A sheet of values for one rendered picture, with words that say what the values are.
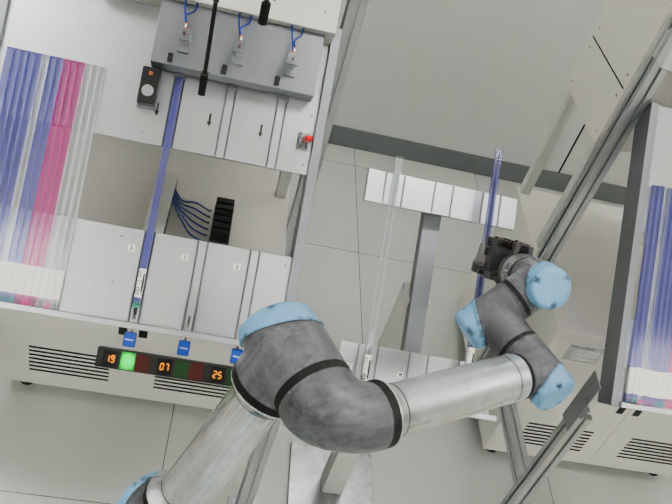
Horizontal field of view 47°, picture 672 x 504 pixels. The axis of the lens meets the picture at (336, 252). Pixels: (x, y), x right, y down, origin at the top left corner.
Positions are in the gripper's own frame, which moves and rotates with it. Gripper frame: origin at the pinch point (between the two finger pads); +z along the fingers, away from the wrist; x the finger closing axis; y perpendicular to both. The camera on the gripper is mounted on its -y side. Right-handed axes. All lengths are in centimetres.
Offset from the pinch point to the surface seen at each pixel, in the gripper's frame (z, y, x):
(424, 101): 190, 50, -24
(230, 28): 11, 37, 60
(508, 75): 178, 68, -56
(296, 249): 7.3, -4.7, 38.3
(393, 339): 15.9, -22.1, 11.2
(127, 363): 3, -34, 68
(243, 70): 9, 29, 56
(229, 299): 6, -18, 50
